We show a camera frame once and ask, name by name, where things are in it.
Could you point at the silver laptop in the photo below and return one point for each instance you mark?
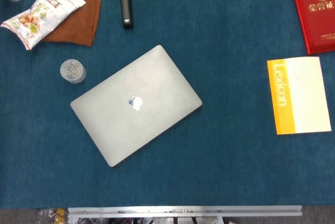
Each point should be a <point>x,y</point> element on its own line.
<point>136,119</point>

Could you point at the black stapler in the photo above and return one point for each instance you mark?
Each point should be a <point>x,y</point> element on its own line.
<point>125,6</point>

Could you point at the blue felt table cover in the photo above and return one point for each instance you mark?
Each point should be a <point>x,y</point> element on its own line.
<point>209,169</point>

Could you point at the clear jar of paper clips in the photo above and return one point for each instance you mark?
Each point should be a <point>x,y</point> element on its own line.
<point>72,71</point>

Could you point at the brown folded cloth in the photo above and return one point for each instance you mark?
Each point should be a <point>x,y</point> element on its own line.
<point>78,25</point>

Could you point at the yellow white Lexicon notebook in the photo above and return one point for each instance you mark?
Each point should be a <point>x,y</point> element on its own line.
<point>301,95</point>

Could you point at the white snack bag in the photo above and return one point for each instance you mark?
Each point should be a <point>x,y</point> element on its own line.
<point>39,12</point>

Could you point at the clear plastic bag of parts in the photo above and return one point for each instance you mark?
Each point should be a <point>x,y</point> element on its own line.
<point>52,216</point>

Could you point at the red certificate folder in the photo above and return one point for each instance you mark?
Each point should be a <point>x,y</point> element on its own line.
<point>319,20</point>

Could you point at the aluminium frame rail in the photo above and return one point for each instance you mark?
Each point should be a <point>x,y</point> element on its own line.
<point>183,211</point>

